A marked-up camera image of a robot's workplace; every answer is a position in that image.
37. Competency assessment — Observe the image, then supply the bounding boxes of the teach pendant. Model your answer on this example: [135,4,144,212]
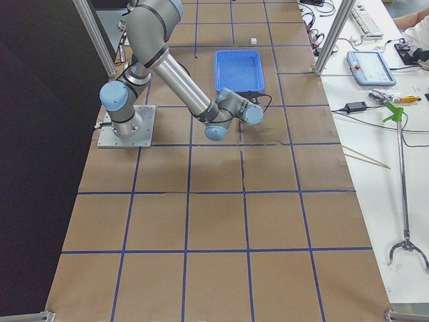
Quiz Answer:
[346,51,396,87]

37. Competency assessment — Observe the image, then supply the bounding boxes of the white keyboard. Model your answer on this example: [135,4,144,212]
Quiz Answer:
[350,1,384,40]

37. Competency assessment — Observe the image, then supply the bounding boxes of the blue plastic tray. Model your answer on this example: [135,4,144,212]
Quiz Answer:
[214,50,265,93]

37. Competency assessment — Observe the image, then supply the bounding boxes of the aluminium frame post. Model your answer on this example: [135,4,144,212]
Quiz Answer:
[314,0,355,76]

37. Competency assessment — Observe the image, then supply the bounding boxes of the black power adapter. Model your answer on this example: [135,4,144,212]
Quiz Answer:
[345,101,368,114]

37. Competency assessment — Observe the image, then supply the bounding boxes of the yellow tool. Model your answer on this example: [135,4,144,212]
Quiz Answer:
[394,95,422,104]

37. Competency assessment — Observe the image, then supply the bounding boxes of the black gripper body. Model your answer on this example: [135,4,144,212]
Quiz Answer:
[241,91,259,104]

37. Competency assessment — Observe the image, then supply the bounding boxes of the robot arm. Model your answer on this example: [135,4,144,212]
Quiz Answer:
[100,1,264,141]

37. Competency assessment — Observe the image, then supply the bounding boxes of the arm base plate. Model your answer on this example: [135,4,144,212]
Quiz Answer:
[97,105,156,148]

